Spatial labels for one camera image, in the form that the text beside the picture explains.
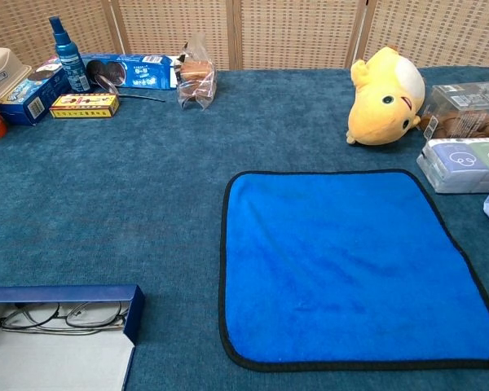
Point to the teal tablecloth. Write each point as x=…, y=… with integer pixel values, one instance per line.
x=106, y=203

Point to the wicker folding screen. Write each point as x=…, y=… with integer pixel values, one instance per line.
x=293, y=32

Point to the clear box brown snacks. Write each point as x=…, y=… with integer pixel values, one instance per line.
x=464, y=110

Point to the yellow plush toy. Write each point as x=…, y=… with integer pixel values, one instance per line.
x=379, y=114

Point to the long blue Oreo box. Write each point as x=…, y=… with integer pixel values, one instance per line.
x=146, y=73

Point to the blue glasses case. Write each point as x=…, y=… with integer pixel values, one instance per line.
x=65, y=358

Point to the small yellow red box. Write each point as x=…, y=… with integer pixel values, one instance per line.
x=85, y=106

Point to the blue microfiber cloth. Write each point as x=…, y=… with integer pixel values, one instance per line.
x=342, y=264

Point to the bread in clear bag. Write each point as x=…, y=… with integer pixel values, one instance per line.
x=195, y=77

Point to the beige lunch box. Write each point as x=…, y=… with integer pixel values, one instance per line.
x=4, y=69

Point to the multicolour tissue pack row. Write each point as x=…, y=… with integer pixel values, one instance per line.
x=456, y=163

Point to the short blue Oreo box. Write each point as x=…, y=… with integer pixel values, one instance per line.
x=28, y=97

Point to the blue spray bottle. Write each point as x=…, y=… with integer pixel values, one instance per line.
x=71, y=61

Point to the metal spoon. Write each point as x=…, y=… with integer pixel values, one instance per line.
x=106, y=83

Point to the thin-framed eyeglasses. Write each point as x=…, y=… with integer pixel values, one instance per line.
x=93, y=315

